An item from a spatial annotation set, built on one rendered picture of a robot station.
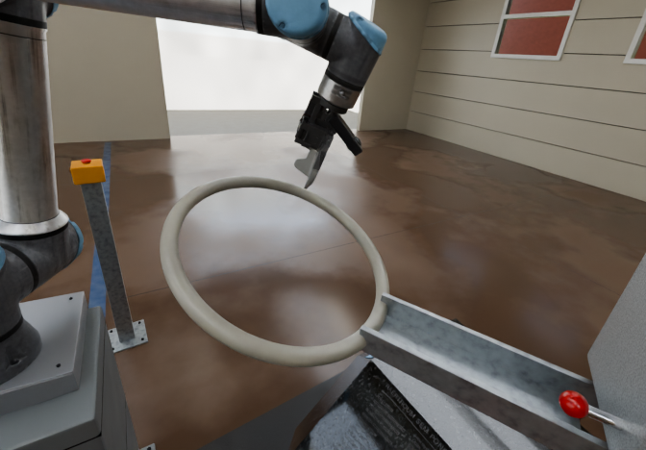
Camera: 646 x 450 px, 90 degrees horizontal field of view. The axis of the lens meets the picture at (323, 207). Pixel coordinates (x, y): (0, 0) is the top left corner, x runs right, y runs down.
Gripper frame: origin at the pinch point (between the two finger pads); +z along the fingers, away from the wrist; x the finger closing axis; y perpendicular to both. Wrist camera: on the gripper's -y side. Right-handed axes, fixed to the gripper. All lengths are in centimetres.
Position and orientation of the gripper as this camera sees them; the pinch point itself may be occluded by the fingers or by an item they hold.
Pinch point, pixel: (309, 174)
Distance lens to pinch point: 84.6
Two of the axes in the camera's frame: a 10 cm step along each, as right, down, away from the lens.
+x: -0.2, 5.9, -8.1
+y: -9.1, -3.4, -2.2
